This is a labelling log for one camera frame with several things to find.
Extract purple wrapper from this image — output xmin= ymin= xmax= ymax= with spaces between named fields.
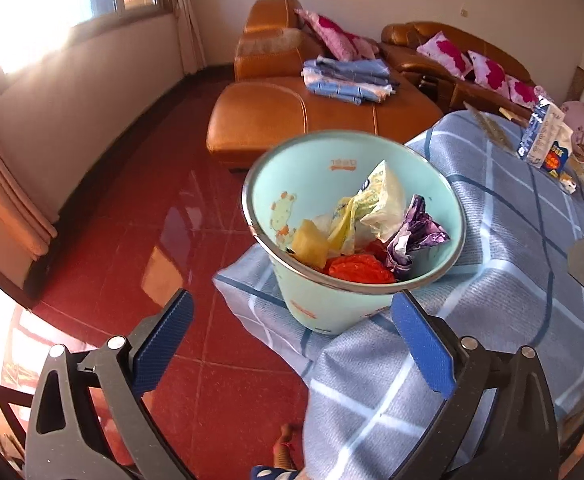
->
xmin=385 ymin=194 xmax=450 ymax=280

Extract red plastic bag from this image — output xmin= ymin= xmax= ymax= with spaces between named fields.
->
xmin=322 ymin=240 xmax=396 ymax=285

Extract yellow plastic bag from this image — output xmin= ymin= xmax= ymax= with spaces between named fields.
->
xmin=313 ymin=160 xmax=407 ymax=257

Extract light blue trash bin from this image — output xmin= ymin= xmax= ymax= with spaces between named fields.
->
xmin=242 ymin=130 xmax=467 ymax=335

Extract white grey carton box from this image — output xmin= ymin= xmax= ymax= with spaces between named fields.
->
xmin=516 ymin=96 xmax=564 ymax=168

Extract blue plaid tablecloth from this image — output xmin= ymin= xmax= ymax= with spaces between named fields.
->
xmin=214 ymin=111 xmax=584 ymax=479

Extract pink floral pillow right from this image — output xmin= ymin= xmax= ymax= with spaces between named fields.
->
xmin=507 ymin=75 xmax=548 ymax=110

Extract pink floral pillow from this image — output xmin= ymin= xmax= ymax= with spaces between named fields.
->
xmin=507 ymin=75 xmax=548 ymax=110
xmin=415 ymin=32 xmax=473 ymax=79
xmin=468 ymin=51 xmax=510 ymax=99

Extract person's foot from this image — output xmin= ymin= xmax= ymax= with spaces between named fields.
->
xmin=272 ymin=424 xmax=301 ymax=472

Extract pink floral pillow middle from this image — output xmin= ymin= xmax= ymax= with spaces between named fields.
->
xmin=468 ymin=51 xmax=510 ymax=99

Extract pink floral pillow left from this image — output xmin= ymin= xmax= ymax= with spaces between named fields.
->
xmin=415 ymin=32 xmax=473 ymax=79

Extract brown leather long sofa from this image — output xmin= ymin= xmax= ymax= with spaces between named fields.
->
xmin=380 ymin=22 xmax=548 ymax=119

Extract folded blue bedsheets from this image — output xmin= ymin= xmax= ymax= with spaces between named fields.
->
xmin=301 ymin=56 xmax=399 ymax=105

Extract pink pillow on chaise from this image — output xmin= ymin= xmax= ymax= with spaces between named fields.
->
xmin=295 ymin=9 xmax=380 ymax=62

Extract brown leather chaise sofa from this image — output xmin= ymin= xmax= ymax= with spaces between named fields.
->
xmin=206 ymin=0 xmax=443 ymax=169

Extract beige curtain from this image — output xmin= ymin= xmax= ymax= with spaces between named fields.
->
xmin=170 ymin=0 xmax=207 ymax=75

